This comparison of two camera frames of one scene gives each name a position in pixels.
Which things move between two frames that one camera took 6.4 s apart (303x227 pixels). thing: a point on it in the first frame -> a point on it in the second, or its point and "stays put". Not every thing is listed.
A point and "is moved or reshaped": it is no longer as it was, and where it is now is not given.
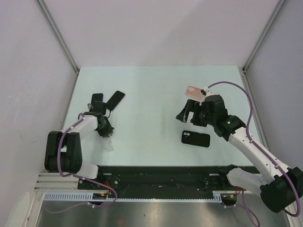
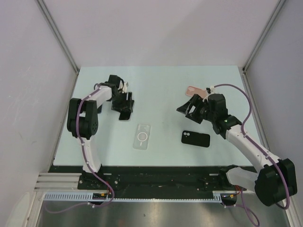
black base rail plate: (158, 179) stays put
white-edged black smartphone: (115, 100) is moved or reshaped
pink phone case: (194, 92) stays put
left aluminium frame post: (61, 39) stays put
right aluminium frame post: (279, 5) stays put
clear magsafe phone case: (107, 144) -> (142, 137)
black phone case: (195, 138) stays put
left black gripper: (109, 130) -> (126, 104)
